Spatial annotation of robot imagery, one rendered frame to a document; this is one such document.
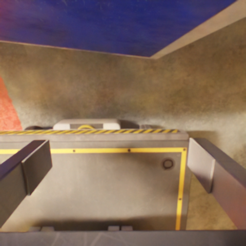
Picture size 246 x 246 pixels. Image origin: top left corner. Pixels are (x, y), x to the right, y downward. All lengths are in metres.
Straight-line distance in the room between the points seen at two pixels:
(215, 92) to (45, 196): 0.79
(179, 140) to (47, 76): 0.61
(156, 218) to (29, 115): 0.69
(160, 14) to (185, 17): 0.03
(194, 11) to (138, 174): 0.45
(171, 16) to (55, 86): 0.69
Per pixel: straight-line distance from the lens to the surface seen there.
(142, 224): 0.68
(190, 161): 0.16
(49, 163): 0.17
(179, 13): 0.21
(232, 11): 0.20
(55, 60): 0.85
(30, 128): 0.82
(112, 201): 0.62
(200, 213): 1.16
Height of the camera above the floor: 0.80
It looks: 75 degrees down
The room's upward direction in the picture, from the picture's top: 180 degrees clockwise
